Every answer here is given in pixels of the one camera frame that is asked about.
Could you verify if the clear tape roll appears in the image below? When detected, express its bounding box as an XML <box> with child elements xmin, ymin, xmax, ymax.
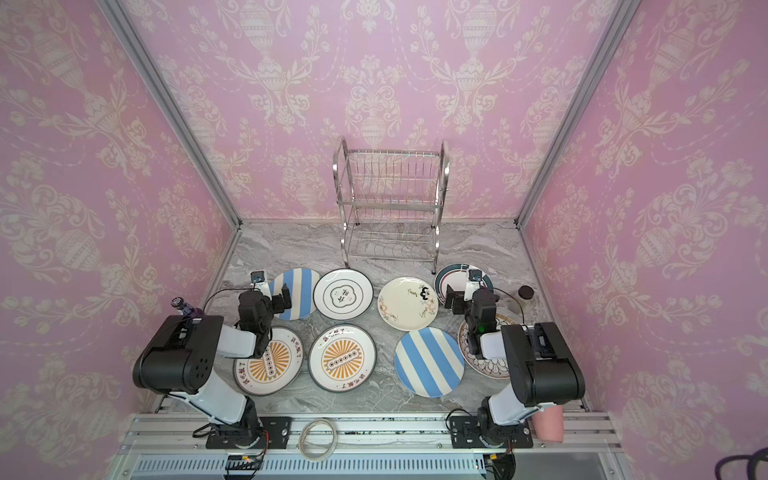
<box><xmin>297</xmin><ymin>418</ymin><xmax>339</xmax><ymax>462</ymax></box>

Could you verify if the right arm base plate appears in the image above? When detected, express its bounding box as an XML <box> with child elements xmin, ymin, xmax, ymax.
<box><xmin>445</xmin><ymin>415</ymin><xmax>534</xmax><ymax>450</ymax></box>

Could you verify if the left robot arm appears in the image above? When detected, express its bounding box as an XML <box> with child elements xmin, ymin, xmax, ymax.
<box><xmin>132</xmin><ymin>282</ymin><xmax>292</xmax><ymax>449</ymax></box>

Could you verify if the floral mandala patterned plate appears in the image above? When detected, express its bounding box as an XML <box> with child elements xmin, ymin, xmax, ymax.
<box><xmin>458</xmin><ymin>313</ymin><xmax>516</xmax><ymax>380</ymax></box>

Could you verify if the orange sunburst plate right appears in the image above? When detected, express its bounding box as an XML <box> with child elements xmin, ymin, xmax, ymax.
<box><xmin>307</xmin><ymin>324</ymin><xmax>377</xmax><ymax>393</ymax></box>

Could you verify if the silver wire dish rack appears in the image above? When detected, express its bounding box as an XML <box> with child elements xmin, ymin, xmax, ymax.
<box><xmin>332</xmin><ymin>136</ymin><xmax>451</xmax><ymax>273</ymax></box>

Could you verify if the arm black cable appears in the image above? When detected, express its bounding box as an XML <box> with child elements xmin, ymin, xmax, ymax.
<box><xmin>202</xmin><ymin>286</ymin><xmax>253</xmax><ymax>316</ymax></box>
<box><xmin>493</xmin><ymin>286</ymin><xmax>527</xmax><ymax>326</ymax></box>

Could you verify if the blue striped plate far left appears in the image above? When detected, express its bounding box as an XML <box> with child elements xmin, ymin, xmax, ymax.
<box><xmin>270</xmin><ymin>268</ymin><xmax>320</xmax><ymax>321</ymax></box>

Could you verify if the white plate green quatrefoil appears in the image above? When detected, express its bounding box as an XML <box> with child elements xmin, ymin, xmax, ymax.
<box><xmin>313</xmin><ymin>268</ymin><xmax>374</xmax><ymax>321</ymax></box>

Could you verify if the pink cup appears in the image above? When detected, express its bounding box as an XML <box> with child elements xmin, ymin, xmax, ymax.
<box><xmin>531</xmin><ymin>405</ymin><xmax>565</xmax><ymax>443</ymax></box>

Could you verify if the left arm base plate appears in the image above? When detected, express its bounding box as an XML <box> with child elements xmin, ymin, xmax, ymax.
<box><xmin>205</xmin><ymin>416</ymin><xmax>293</xmax><ymax>450</ymax></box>

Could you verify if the beige bottle black cap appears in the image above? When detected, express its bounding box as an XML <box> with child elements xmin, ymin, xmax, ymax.
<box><xmin>515</xmin><ymin>285</ymin><xmax>535</xmax><ymax>310</ymax></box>

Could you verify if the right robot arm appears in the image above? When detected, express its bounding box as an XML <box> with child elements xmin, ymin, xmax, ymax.
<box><xmin>444</xmin><ymin>287</ymin><xmax>586</xmax><ymax>447</ymax></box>

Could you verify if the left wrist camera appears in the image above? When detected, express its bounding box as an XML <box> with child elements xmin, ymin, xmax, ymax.
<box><xmin>250</xmin><ymin>270</ymin><xmax>272</xmax><ymax>299</ymax></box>

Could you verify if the blue striped plate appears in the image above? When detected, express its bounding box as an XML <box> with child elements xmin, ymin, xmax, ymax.
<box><xmin>270</xmin><ymin>268</ymin><xmax>320</xmax><ymax>321</ymax></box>
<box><xmin>394</xmin><ymin>327</ymin><xmax>465</xmax><ymax>399</ymax></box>

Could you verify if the orange sunburst plate left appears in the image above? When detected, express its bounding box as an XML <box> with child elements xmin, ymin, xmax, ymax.
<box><xmin>233</xmin><ymin>328</ymin><xmax>305</xmax><ymax>396</ymax></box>

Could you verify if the orange sunburst plate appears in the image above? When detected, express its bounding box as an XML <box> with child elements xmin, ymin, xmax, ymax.
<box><xmin>307</xmin><ymin>324</ymin><xmax>377</xmax><ymax>393</ymax></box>
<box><xmin>233</xmin><ymin>328</ymin><xmax>305</xmax><ymax>396</ymax></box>

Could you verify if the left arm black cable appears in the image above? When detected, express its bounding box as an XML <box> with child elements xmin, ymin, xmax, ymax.
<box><xmin>202</xmin><ymin>286</ymin><xmax>253</xmax><ymax>316</ymax></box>

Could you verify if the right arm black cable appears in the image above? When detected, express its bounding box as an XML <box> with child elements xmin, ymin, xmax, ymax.
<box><xmin>493</xmin><ymin>286</ymin><xmax>527</xmax><ymax>326</ymax></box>

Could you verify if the blue striped plate front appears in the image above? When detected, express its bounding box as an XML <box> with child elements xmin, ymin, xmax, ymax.
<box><xmin>394</xmin><ymin>327</ymin><xmax>465</xmax><ymax>399</ymax></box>

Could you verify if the white plate teal red rim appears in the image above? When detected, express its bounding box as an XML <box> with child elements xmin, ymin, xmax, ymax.
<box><xmin>433</xmin><ymin>263</ymin><xmax>479</xmax><ymax>305</ymax></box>

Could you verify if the purple bottle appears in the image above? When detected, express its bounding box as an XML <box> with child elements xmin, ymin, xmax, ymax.
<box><xmin>171</xmin><ymin>296</ymin><xmax>204</xmax><ymax>319</ymax></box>

